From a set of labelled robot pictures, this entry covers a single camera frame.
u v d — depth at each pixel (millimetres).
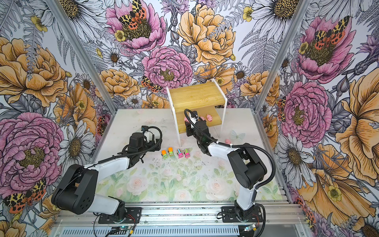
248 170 486
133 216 733
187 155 944
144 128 810
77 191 436
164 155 940
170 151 964
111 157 589
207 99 813
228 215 739
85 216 760
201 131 686
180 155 943
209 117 920
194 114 767
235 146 536
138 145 715
